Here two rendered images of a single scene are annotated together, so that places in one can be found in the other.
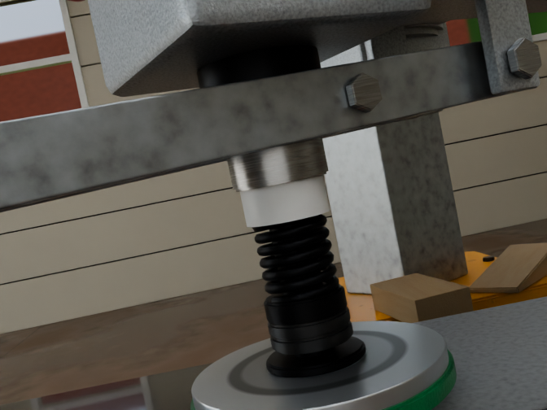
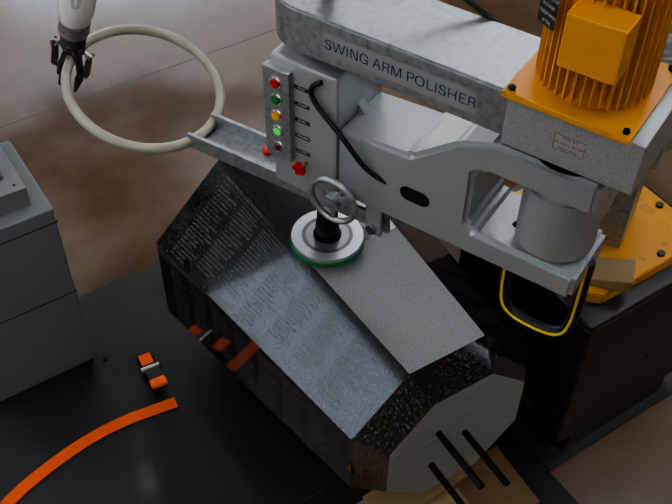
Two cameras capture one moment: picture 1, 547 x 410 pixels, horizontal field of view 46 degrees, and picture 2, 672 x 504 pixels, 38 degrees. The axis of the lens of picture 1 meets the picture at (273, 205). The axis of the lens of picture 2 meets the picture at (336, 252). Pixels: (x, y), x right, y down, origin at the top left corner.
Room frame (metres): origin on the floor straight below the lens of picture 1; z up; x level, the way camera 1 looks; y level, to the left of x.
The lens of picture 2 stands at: (-0.45, -1.78, 3.01)
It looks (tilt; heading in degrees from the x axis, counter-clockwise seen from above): 47 degrees down; 60
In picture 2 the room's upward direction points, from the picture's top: 1 degrees clockwise
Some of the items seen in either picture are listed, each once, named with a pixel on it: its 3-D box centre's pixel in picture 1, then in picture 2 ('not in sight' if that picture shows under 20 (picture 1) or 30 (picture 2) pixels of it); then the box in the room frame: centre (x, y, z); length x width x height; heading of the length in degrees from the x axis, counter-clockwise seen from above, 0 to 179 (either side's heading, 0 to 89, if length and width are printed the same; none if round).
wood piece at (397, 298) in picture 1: (417, 298); not in sight; (1.13, -0.22, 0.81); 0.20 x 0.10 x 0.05; 12
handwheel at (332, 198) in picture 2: not in sight; (340, 192); (0.47, -0.17, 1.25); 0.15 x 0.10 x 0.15; 117
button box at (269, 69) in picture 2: not in sight; (280, 112); (0.39, 0.00, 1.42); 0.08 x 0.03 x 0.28; 117
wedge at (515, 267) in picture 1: (514, 267); (599, 269); (1.23, -0.43, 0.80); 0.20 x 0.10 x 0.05; 134
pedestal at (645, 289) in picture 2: not in sight; (574, 302); (1.38, -0.25, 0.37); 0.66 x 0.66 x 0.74; 4
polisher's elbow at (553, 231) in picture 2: not in sight; (560, 207); (0.83, -0.60, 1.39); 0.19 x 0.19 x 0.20
